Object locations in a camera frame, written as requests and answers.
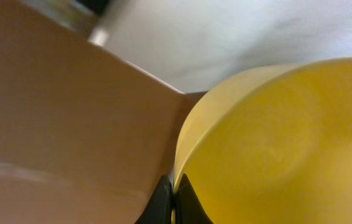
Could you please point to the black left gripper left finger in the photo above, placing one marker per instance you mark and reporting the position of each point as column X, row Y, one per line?
column 159, row 207

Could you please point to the yellow bowl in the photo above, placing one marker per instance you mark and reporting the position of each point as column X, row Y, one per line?
column 272, row 145

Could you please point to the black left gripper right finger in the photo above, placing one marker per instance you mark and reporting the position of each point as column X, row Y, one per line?
column 188, row 209

